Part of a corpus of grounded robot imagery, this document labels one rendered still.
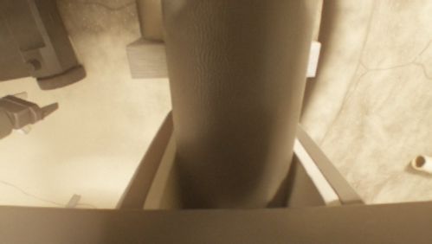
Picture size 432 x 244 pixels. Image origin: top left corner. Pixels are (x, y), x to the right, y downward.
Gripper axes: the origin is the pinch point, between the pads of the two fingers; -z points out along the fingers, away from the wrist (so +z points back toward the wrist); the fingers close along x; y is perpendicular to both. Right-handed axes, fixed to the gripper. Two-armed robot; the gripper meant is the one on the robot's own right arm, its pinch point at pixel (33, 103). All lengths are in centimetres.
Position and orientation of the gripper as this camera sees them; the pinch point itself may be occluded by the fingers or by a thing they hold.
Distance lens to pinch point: 79.7
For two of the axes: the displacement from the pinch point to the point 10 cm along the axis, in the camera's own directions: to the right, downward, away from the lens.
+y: 2.6, -8.5, -4.6
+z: -1.4, 4.4, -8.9
